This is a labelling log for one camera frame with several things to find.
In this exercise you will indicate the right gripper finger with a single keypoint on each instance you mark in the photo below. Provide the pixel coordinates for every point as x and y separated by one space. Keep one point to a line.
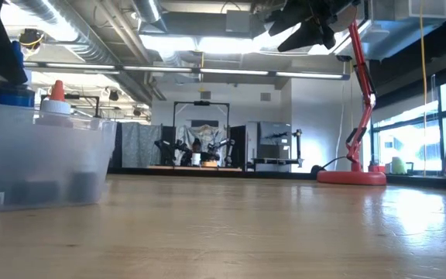
308 35
289 21

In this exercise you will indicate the large blue food coloring bottle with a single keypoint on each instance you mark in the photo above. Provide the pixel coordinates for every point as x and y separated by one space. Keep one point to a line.
12 97

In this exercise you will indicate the black background robot arm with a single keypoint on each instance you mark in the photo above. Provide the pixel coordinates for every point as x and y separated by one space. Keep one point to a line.
170 151
221 149

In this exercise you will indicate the long ceiling light tube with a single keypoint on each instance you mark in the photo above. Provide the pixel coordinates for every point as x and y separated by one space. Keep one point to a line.
32 64
79 66
308 75
157 69
234 71

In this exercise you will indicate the gray ceiling unit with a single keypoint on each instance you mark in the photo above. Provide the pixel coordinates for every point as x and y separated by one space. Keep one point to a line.
242 23

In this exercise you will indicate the red desk lamp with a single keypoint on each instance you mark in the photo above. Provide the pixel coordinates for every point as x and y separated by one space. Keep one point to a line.
362 66

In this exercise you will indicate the gray equipment cabinet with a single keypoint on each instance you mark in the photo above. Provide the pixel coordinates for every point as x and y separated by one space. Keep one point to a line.
273 149

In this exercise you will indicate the black ceiling spotlight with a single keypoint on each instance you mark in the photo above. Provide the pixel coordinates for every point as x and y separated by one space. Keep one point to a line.
113 95

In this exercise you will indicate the clear plastic storage bin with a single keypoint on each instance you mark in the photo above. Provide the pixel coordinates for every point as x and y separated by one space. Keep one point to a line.
52 162

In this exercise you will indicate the black cabinet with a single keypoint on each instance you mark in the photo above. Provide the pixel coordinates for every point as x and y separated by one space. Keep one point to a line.
238 147

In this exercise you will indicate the silver fabric cover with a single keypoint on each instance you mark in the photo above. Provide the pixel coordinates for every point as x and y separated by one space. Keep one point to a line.
205 131

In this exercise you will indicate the small red box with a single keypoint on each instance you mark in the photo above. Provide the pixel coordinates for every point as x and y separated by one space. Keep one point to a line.
377 168

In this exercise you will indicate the person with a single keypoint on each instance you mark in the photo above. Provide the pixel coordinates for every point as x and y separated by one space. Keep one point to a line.
196 145

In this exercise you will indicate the pale green bottle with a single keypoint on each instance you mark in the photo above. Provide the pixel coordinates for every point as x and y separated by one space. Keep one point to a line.
398 166

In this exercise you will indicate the white cup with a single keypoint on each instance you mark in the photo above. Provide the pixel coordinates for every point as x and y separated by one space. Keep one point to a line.
196 159

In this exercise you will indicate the gray partition screen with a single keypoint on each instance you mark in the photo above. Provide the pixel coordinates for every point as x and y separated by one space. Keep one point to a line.
139 143

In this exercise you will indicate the rectangular metal air duct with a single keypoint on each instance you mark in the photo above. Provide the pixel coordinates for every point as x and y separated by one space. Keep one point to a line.
393 31

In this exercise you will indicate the gray wall vent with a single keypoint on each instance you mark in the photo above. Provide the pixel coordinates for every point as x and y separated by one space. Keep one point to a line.
265 97
205 95

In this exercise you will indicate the round silver ventilation duct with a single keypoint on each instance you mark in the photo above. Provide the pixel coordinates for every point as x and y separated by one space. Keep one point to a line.
149 11
91 42

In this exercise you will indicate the black station frame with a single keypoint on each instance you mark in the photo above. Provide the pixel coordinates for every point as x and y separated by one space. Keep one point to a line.
201 103
85 97

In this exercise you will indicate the black metal table frame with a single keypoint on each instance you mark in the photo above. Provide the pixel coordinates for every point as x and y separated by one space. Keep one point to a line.
428 181

